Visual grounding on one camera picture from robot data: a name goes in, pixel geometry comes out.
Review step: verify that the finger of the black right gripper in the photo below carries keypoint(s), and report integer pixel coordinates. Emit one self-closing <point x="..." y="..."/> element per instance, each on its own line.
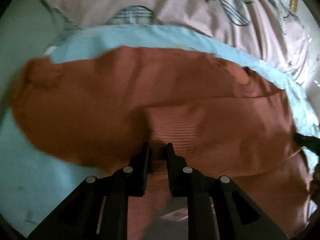
<point x="311" y="143"/>

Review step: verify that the light blue floral cloth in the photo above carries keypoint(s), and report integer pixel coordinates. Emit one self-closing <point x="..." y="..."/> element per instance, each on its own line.
<point x="33" y="183"/>

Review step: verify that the rust red knit garment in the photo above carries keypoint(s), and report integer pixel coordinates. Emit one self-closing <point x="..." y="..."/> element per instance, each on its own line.
<point x="222" y="118"/>

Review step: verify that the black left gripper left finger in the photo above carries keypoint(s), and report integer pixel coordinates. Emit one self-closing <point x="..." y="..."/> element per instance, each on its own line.
<point x="107" y="200"/>

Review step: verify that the pink quilt with plaid hearts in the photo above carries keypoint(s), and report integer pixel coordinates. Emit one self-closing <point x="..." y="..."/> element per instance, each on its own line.
<point x="266" y="29"/>

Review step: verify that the sage green pillow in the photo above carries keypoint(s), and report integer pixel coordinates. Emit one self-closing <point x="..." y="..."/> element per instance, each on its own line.
<point x="28" y="27"/>

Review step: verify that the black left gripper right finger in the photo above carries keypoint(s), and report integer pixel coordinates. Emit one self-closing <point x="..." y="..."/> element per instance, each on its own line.
<point x="207" y="203"/>

